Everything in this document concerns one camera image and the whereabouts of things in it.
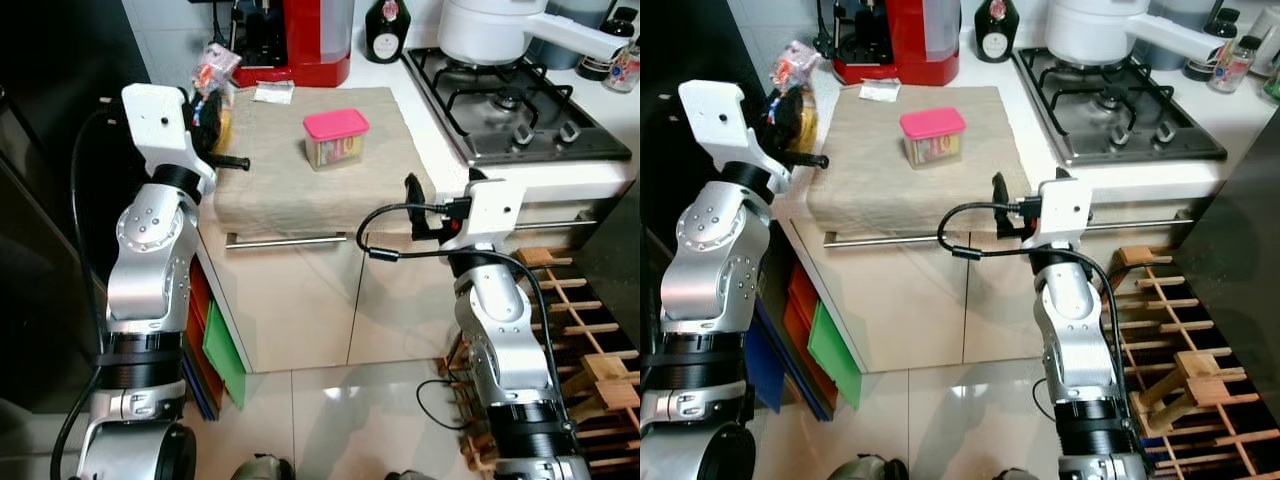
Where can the dark sauce bottle black cap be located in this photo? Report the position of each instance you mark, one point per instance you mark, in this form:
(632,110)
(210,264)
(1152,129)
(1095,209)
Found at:
(1222,20)
(623,24)

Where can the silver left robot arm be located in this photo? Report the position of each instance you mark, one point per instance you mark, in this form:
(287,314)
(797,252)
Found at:
(150,270)
(705,270)

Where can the small white packet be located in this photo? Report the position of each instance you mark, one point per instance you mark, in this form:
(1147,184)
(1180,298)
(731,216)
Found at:
(878,91)
(274,93)

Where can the tall black glossy cabinet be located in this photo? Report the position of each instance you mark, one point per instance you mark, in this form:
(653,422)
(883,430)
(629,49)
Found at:
(50,250)
(690,50)

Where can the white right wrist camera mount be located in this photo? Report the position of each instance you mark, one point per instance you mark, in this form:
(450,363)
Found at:
(495,212)
(1065,212)

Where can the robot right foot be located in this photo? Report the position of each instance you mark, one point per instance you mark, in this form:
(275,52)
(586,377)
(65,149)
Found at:
(410,476)
(1015,475)

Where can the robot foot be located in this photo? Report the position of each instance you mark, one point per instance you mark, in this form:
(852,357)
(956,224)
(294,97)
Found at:
(1015,475)
(262,468)
(868,468)
(410,476)

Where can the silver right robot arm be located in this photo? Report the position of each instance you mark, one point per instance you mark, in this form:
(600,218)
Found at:
(500,330)
(1075,330)

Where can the blue flat board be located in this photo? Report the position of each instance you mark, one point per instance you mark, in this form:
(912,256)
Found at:
(198,395)
(765,360)

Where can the small beige cloth mat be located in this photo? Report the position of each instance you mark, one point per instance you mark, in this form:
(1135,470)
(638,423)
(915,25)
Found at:
(920,200)
(330,200)

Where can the wooden slatted rack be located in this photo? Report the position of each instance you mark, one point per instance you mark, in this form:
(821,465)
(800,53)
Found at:
(600,370)
(1200,380)

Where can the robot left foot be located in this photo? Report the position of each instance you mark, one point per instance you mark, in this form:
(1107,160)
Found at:
(868,468)
(262,468)

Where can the cream kitchen counter cabinet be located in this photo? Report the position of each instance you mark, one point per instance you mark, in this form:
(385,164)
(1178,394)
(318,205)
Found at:
(300,300)
(900,300)

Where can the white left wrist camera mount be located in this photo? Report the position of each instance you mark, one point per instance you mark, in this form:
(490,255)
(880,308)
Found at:
(155,125)
(715,120)

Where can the red flat board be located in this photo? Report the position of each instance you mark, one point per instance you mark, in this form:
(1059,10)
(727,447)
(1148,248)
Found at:
(200,310)
(800,310)

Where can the red coffee machine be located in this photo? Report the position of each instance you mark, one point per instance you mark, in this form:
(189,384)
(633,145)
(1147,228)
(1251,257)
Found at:
(310,40)
(915,40)

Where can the dark round liquor bottle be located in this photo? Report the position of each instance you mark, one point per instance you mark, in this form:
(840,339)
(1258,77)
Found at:
(997,35)
(387,35)

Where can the green flat board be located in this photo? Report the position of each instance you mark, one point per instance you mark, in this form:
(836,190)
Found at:
(226,355)
(835,355)

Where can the dark grey fridge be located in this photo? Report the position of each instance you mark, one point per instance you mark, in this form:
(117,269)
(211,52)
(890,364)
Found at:
(1235,230)
(615,260)

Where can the clear bottle black cap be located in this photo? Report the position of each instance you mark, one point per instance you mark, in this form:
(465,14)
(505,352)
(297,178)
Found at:
(623,72)
(1232,70)

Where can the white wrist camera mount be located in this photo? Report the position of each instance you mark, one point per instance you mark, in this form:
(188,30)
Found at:
(155,125)
(495,212)
(1065,212)
(715,120)

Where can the grey plastic jug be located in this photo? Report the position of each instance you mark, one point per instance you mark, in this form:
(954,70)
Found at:
(575,12)
(1180,12)

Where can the pink lid food container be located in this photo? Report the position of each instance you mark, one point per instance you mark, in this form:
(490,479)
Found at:
(336,135)
(932,133)

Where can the clear snack bag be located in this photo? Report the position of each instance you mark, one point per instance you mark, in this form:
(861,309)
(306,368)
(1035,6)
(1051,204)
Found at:
(795,65)
(215,68)

